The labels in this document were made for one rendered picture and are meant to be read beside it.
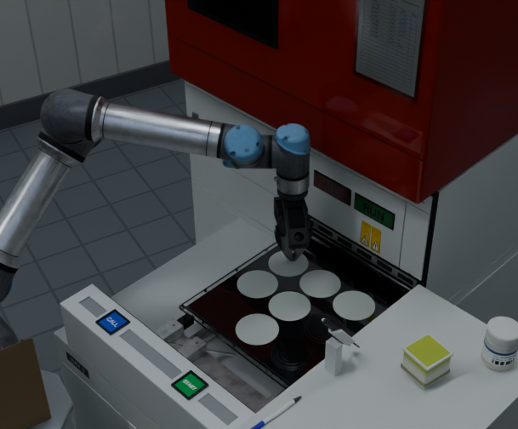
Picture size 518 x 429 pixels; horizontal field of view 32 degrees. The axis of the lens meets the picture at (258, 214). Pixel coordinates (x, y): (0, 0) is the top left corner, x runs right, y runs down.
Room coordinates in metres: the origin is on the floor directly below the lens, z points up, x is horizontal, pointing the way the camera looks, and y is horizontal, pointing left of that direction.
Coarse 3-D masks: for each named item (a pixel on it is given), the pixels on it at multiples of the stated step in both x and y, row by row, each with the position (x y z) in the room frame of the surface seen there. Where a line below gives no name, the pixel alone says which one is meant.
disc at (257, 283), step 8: (248, 272) 1.67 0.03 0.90; (256, 272) 1.67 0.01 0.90; (264, 272) 1.67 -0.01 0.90; (240, 280) 1.64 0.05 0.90; (248, 280) 1.64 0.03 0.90; (256, 280) 1.64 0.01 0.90; (264, 280) 1.64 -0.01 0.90; (272, 280) 1.64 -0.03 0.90; (240, 288) 1.61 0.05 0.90; (248, 288) 1.61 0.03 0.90; (256, 288) 1.61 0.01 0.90; (264, 288) 1.61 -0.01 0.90; (272, 288) 1.61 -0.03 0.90; (248, 296) 1.58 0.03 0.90; (256, 296) 1.58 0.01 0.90; (264, 296) 1.58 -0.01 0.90
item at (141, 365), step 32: (96, 288) 1.55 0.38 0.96; (64, 320) 1.50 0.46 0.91; (96, 352) 1.41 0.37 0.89; (128, 352) 1.35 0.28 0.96; (160, 352) 1.35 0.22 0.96; (128, 384) 1.33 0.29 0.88; (160, 384) 1.26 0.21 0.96; (160, 416) 1.26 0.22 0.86; (192, 416) 1.17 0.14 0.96; (224, 416) 1.17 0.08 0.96
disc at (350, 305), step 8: (336, 296) 1.58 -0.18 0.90; (344, 296) 1.58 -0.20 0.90; (352, 296) 1.58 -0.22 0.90; (360, 296) 1.58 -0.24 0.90; (368, 296) 1.57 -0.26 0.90; (336, 304) 1.55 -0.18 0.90; (344, 304) 1.55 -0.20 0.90; (352, 304) 1.55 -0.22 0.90; (360, 304) 1.55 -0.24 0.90; (368, 304) 1.55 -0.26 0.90; (336, 312) 1.52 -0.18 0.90; (344, 312) 1.52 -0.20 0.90; (352, 312) 1.52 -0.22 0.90; (360, 312) 1.52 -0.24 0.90; (368, 312) 1.52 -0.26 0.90
